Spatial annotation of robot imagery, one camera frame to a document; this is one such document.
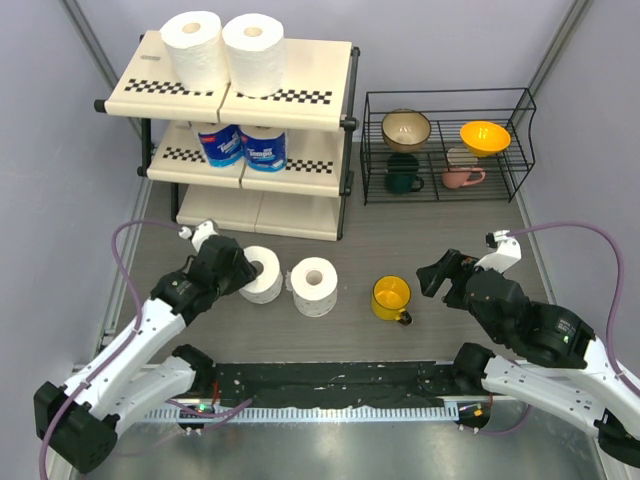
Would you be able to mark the orange bowl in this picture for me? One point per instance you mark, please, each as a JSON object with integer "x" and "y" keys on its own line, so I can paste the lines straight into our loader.
{"x": 484, "y": 138}

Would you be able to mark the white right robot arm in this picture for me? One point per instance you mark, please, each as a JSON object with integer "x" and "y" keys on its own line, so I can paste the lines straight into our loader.
{"x": 567, "y": 372}

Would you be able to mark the floral print paper roll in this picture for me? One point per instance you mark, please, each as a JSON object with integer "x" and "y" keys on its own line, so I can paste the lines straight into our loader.
{"x": 313, "y": 283}

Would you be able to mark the beige ceramic bowl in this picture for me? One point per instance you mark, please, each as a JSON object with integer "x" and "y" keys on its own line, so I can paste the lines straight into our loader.
{"x": 405, "y": 130}

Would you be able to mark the white slotted cable duct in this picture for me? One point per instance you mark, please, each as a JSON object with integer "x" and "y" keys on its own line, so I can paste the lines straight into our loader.
{"x": 364, "y": 414}

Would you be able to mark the white paper towel roll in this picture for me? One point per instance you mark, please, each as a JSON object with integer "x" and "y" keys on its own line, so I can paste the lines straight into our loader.
{"x": 194, "y": 43}
{"x": 268, "y": 284}
{"x": 256, "y": 54}

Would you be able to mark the yellow mug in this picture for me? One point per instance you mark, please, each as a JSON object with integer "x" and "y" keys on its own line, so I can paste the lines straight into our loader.
{"x": 390, "y": 298}

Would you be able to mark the dark green mug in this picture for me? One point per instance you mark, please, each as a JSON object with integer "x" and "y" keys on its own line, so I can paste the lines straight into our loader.
{"x": 402, "y": 174}

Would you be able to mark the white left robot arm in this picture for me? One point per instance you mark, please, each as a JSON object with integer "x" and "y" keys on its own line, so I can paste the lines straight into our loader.
{"x": 82, "y": 419}

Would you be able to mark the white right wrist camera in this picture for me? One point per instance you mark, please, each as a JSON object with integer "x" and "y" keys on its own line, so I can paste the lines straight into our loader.
{"x": 505, "y": 252}

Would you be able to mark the blue paper roll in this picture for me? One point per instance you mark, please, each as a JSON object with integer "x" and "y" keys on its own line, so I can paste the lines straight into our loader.
{"x": 265, "y": 148}
{"x": 220, "y": 143}

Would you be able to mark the pink mug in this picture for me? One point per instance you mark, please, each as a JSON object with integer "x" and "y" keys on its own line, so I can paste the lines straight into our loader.
{"x": 454, "y": 178}

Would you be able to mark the cream three-tier shelf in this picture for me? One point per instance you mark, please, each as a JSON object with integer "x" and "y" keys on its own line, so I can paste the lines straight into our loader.
{"x": 307, "y": 198}

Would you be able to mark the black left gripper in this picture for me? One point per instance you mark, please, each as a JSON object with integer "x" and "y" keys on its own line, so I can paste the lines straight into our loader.
{"x": 245, "y": 272}

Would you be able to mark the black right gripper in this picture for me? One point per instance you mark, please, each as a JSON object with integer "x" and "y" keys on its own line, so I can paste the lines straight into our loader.
{"x": 449, "y": 265}

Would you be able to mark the black wire rack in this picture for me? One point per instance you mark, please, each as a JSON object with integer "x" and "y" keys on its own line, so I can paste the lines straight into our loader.
{"x": 448, "y": 110}

